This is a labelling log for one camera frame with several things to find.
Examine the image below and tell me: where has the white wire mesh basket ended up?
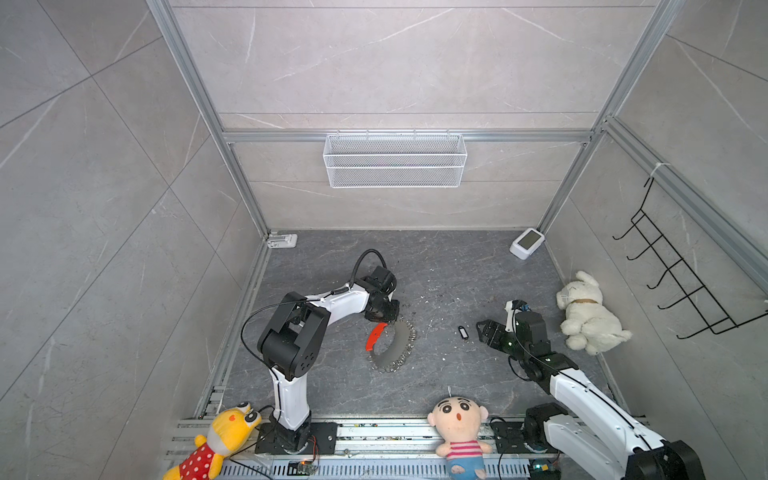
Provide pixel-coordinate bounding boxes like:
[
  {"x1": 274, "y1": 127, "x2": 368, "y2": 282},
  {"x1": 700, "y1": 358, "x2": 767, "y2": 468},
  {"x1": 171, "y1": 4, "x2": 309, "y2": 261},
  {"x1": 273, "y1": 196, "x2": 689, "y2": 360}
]
[{"x1": 323, "y1": 133, "x2": 468, "y2": 189}]

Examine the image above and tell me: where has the black wire hook rack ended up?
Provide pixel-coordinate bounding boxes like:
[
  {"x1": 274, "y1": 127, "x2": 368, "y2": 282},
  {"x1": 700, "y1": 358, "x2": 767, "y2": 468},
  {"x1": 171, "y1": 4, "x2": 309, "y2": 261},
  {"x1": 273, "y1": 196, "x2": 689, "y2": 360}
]
[{"x1": 611, "y1": 178, "x2": 767, "y2": 340}]

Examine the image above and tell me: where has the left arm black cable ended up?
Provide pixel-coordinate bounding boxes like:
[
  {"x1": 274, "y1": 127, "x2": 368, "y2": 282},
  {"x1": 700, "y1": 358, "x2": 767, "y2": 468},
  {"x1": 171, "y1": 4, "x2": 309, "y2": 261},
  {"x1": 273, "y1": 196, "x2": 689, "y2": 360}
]
[{"x1": 349, "y1": 248, "x2": 388, "y2": 292}]

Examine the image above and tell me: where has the white digital clock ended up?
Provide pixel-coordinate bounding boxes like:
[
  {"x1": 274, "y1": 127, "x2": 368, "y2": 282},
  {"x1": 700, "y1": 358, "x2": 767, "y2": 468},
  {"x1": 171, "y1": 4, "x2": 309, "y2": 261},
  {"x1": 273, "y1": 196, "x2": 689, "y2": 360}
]
[{"x1": 509, "y1": 228, "x2": 545, "y2": 260}]

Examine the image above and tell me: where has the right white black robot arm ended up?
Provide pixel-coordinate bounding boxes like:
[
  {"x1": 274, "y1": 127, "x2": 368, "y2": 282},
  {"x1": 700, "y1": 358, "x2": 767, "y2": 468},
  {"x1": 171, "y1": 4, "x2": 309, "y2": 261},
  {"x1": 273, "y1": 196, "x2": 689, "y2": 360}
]
[{"x1": 476, "y1": 309, "x2": 705, "y2": 479}]

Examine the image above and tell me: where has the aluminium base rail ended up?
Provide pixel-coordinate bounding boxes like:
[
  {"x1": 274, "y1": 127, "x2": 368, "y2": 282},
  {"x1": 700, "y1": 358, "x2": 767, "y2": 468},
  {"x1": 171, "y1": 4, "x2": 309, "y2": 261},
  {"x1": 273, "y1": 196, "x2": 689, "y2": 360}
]
[{"x1": 161, "y1": 416, "x2": 667, "y2": 480}]

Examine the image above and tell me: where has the white plush dog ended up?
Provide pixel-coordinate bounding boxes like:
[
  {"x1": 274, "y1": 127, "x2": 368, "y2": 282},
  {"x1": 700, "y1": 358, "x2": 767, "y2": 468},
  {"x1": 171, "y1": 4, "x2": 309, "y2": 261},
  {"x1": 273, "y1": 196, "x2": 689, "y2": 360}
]
[{"x1": 556, "y1": 271, "x2": 632, "y2": 356}]

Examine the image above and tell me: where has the yellow red plush toy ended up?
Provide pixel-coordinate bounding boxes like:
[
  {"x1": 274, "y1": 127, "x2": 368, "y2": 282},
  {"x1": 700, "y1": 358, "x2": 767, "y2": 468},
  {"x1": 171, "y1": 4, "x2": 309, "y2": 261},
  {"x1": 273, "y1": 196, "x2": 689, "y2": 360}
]
[{"x1": 162, "y1": 402, "x2": 262, "y2": 480}]

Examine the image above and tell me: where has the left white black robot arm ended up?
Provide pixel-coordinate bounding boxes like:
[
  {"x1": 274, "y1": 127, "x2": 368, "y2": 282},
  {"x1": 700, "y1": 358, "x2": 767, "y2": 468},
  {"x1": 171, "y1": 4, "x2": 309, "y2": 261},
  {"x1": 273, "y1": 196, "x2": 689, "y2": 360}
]
[{"x1": 257, "y1": 266, "x2": 399, "y2": 453}]

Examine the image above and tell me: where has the black-haired plush doll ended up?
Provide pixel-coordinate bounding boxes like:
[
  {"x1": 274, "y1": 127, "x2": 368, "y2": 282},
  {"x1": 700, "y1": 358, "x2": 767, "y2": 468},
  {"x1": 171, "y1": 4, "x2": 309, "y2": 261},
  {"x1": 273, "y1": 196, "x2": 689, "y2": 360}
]
[{"x1": 427, "y1": 397, "x2": 492, "y2": 479}]

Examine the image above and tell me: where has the white wall bracket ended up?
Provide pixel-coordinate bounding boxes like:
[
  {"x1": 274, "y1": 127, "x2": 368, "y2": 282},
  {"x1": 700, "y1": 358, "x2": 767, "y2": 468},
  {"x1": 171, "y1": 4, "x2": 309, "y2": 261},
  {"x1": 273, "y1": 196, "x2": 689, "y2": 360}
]
[{"x1": 266, "y1": 233, "x2": 298, "y2": 249}]

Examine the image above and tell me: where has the red-handled metal key ring holder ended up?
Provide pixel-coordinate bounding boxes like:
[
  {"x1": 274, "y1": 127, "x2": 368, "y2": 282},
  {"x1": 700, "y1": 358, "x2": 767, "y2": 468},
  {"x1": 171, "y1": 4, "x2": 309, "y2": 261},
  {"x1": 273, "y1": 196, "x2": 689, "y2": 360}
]
[{"x1": 365, "y1": 320, "x2": 417, "y2": 373}]

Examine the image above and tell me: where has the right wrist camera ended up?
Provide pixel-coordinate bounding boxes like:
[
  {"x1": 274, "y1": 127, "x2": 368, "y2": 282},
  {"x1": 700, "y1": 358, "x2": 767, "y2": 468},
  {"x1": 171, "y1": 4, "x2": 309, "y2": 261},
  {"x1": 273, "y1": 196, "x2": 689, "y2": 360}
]
[{"x1": 505, "y1": 300, "x2": 530, "y2": 332}]

